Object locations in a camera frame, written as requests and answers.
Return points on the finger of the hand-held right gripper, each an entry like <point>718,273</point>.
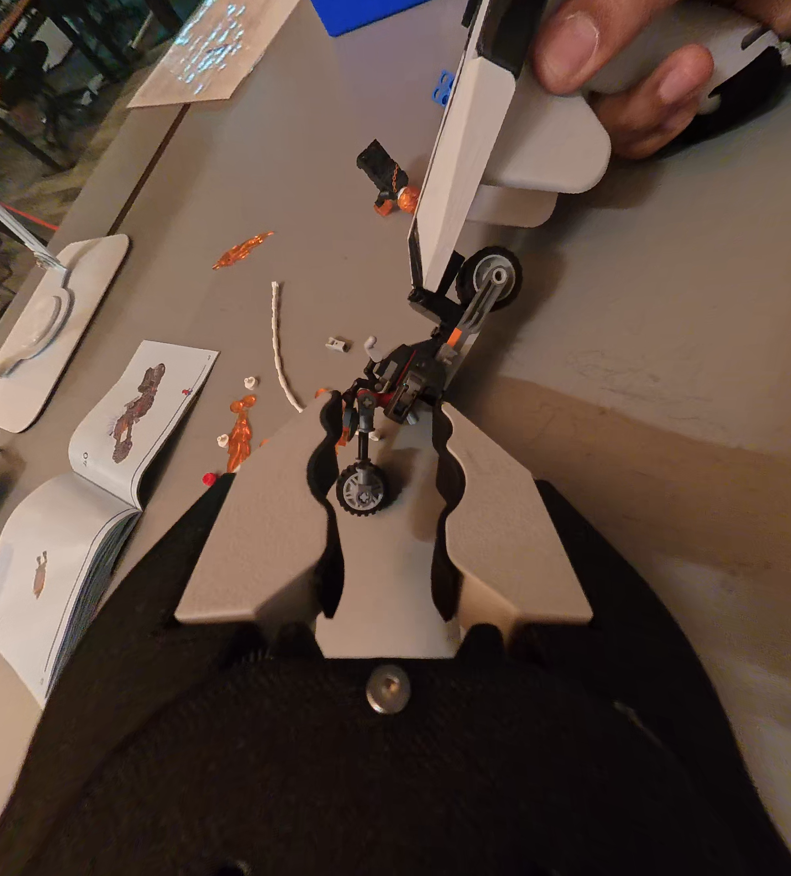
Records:
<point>553,144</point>
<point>457,171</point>

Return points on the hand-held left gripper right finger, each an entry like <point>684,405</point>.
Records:
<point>518,547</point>

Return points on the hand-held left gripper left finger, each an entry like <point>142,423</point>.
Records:
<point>258,547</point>

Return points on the orange skull lego piece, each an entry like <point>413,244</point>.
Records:
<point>345,424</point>

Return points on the black lego motorcycle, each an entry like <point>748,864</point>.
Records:
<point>409,373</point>

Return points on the black flame-head lego minifigure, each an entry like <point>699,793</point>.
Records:
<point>378,164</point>

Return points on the blue and red lego minifigure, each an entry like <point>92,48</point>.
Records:
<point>443,87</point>

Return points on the large orange lego flame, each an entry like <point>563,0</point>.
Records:
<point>239,441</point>

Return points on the lego instruction booklet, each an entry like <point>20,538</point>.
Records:
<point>60,547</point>

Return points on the light grey lego clip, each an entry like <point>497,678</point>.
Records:
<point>338,343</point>

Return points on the slim orange lego flame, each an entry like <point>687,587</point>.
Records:
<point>241,252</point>

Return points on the person's right hand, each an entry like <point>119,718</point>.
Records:
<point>573,48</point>

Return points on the large blue plastic bin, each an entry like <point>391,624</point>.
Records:
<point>368,14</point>

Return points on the white base stand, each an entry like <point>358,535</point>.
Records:
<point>60,328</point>

